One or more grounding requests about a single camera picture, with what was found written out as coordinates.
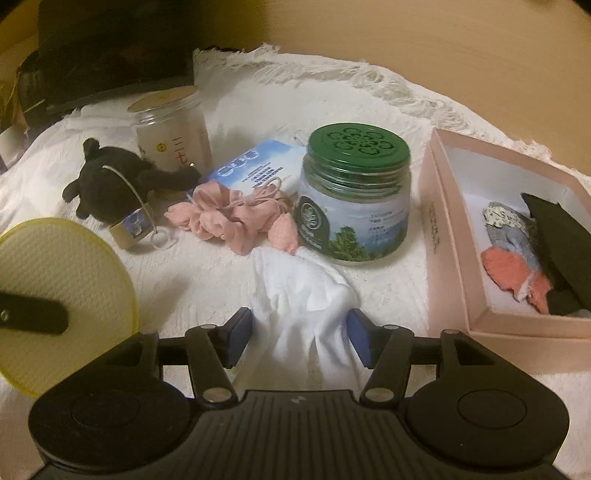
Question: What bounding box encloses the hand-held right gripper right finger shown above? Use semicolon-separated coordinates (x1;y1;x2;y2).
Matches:
346;308;498;404

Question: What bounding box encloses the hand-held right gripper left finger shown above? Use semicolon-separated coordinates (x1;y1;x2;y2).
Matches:
99;308;254;404

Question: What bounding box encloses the white sock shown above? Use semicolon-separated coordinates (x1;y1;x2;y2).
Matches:
252;249;357;394

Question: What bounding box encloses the pink cardboard box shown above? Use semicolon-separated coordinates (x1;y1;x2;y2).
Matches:
422;128;591;376

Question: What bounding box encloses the pink scrunchie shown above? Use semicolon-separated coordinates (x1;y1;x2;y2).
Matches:
165;180;299;256

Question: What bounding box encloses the green lid jar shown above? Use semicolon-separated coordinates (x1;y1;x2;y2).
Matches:
295;122;412;268

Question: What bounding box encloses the orange cloth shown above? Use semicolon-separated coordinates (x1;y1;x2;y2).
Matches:
481;246;553;315

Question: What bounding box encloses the blue printed packet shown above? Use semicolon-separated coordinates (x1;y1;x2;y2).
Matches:
201;138;308;204

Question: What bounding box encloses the grey blue cloth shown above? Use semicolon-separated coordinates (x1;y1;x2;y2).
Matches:
488;225;542;274

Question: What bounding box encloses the floral patterned cloth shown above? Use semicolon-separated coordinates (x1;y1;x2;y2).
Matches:
482;200;539;232

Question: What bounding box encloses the yellow round hand fan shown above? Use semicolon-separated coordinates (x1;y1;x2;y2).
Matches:
0;218;140;399

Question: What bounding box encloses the clear jar with pale lid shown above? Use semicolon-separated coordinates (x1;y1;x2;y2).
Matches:
127;88;213;174

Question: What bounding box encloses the black plush toy with tag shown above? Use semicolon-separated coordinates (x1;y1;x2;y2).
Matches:
62;137;202;253

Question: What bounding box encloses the black cloth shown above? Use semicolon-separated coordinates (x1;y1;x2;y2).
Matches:
520;191;591;319

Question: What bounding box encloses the white fringed blanket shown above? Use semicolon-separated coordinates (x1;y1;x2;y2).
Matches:
0;43;591;409

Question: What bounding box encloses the black box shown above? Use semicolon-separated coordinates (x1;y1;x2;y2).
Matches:
16;0;197;128

